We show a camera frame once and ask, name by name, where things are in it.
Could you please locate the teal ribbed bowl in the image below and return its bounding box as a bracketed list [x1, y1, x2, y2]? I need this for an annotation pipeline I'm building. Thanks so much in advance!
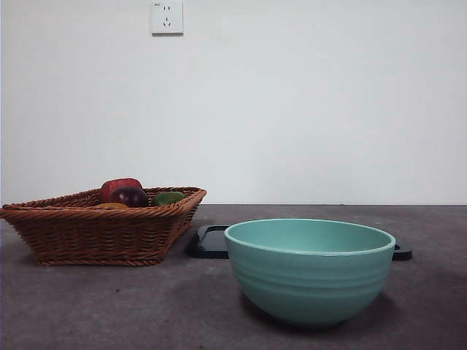
[223, 218, 397, 327]

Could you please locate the green mango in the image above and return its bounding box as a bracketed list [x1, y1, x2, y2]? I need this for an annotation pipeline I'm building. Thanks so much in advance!
[150, 191, 187, 207]

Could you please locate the dark rectangular tray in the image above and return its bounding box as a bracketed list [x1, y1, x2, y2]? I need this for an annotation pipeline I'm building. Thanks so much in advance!
[186, 225, 413, 262]

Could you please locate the dark purple plum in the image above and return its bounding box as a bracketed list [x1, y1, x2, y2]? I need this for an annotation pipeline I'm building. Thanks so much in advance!
[109, 186, 150, 208]

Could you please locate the red apple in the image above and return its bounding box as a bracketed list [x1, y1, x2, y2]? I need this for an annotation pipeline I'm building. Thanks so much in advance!
[99, 177, 144, 204]

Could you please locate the brown wicker basket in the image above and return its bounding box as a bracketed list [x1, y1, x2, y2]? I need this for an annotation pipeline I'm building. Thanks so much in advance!
[0, 186, 208, 267]

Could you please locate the white wall socket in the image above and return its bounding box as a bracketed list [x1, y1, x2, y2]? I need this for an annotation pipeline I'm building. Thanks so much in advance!
[151, 1, 185, 36]

